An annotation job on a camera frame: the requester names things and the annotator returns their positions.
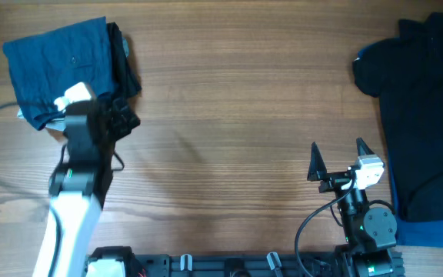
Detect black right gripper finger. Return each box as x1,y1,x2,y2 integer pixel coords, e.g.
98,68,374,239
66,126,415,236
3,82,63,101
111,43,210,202
307,142,327,182
356,137,375,156

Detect blue denim shorts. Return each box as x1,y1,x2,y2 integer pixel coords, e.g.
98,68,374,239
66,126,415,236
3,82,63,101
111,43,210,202
2,17,117,130

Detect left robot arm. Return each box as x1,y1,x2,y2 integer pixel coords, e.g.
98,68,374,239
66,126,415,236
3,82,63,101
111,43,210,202
32,98,141,276

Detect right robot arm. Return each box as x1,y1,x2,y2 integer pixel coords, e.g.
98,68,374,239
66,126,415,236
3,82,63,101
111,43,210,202
307,138,405,277

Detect black folded garment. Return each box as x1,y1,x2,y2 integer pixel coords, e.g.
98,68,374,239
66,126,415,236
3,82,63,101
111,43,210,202
106,22,142,98

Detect black polo shirt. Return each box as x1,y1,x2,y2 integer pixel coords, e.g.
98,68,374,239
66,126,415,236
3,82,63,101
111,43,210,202
352,12,443,223

